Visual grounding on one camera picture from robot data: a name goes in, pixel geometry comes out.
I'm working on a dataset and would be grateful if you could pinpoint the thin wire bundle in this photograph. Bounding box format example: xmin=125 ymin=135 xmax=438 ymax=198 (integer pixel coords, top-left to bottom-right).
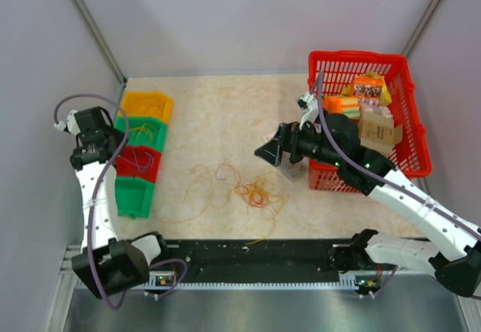
xmin=157 ymin=163 xmax=290 ymax=246

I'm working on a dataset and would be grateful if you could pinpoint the red storage bin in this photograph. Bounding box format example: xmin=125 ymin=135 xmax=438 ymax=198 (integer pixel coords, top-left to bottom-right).
xmin=116 ymin=145 xmax=162 ymax=183

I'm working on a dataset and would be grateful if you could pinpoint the purple thin wire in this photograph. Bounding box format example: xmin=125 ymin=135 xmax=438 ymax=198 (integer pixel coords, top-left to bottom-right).
xmin=122 ymin=150 xmax=155 ymax=172

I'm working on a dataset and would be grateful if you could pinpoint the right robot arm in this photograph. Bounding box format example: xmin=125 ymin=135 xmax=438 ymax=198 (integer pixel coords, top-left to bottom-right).
xmin=254 ymin=94 xmax=480 ymax=299

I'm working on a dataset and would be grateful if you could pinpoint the yellow storage bin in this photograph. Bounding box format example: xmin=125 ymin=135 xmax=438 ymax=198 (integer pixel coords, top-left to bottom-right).
xmin=121 ymin=91 xmax=174 ymax=125

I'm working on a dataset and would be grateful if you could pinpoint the orange sponge pack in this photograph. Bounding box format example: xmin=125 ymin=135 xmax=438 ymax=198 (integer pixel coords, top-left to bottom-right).
xmin=323 ymin=96 xmax=360 ymax=119

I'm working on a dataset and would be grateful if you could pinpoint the green storage bin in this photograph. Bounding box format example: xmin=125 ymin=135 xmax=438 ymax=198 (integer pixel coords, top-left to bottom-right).
xmin=115 ymin=177 xmax=155 ymax=219
xmin=114 ymin=116 xmax=168 ymax=152

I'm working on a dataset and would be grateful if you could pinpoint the red plastic basket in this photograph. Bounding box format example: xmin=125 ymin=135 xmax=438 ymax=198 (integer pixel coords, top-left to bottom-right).
xmin=307 ymin=50 xmax=432 ymax=180

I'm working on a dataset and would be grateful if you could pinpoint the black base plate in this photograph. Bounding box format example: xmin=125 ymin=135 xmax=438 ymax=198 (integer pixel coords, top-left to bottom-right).
xmin=165 ymin=238 xmax=395 ymax=283

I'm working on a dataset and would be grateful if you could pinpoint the clear plastic packet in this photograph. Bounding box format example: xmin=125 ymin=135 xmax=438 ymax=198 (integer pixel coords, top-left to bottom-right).
xmin=278 ymin=161 xmax=307 ymax=181

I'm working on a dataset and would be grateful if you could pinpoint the upper green storage bin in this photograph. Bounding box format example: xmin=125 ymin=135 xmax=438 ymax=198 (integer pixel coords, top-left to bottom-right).
xmin=114 ymin=116 xmax=168 ymax=152

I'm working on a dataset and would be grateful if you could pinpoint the orange snack box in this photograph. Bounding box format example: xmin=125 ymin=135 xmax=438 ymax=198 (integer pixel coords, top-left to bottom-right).
xmin=351 ymin=77 xmax=384 ymax=100

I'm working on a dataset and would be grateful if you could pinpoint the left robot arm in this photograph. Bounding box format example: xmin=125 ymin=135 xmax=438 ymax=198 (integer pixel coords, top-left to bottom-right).
xmin=55 ymin=107 xmax=171 ymax=299

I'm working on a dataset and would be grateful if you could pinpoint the brown cardboard box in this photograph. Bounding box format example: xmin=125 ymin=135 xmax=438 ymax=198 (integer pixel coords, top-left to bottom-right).
xmin=358 ymin=112 xmax=403 ymax=157

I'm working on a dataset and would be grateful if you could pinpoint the pink wrapped pack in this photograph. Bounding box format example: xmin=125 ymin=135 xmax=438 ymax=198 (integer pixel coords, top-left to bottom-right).
xmin=358 ymin=99 xmax=393 ymax=119

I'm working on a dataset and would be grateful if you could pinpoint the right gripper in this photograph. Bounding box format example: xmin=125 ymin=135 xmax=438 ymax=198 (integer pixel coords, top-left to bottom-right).
xmin=255 ymin=117 xmax=342 ymax=168

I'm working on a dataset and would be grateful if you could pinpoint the yellow plastic bag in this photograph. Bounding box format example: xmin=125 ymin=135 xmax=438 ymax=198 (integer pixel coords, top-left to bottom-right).
xmin=340 ymin=71 xmax=392 ymax=106

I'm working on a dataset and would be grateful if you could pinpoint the lower green storage bin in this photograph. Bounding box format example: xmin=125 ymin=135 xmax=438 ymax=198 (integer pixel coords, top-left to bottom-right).
xmin=115 ymin=177 xmax=155 ymax=219

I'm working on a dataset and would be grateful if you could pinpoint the red thin wire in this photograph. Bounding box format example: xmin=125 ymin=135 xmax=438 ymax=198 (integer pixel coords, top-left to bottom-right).
xmin=131 ymin=98 xmax=162 ymax=117

